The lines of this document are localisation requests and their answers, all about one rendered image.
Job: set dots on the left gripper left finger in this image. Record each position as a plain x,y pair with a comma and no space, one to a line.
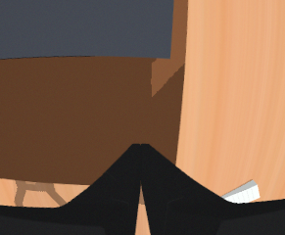
109,206

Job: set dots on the brown wooden stand with grey legs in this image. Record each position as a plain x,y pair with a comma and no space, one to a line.
65,120

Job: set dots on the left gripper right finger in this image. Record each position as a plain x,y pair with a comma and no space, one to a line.
176,204

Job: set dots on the dark grey network switch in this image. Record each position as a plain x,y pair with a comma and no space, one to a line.
85,28

